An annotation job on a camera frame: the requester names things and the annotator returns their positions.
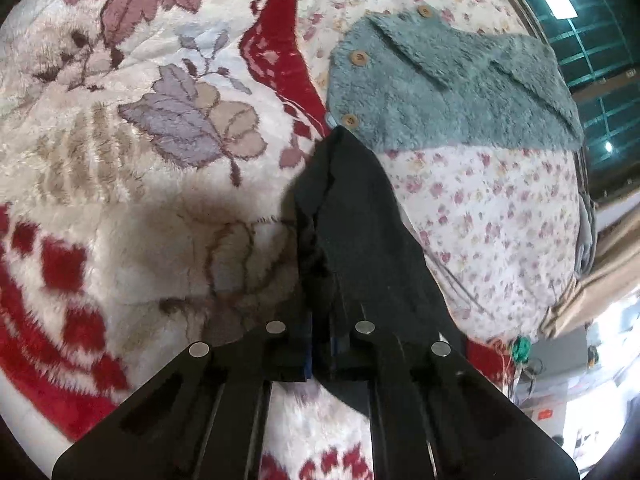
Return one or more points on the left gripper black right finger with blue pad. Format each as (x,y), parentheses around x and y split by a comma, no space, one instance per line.
(432,415)

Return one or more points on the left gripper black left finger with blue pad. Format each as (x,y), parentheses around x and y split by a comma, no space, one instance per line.
(202,416)

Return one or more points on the black pants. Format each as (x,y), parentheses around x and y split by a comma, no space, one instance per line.
(354,254)

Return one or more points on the white floral bed sheet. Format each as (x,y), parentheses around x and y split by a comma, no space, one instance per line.
(498,227)

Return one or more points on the beige curtain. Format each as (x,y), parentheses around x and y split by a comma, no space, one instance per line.
(613,276)

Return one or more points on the red white plush blanket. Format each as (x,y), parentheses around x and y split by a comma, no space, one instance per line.
(146,148)

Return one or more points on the teal fleece jacket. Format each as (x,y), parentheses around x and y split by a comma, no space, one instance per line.
(409,81)

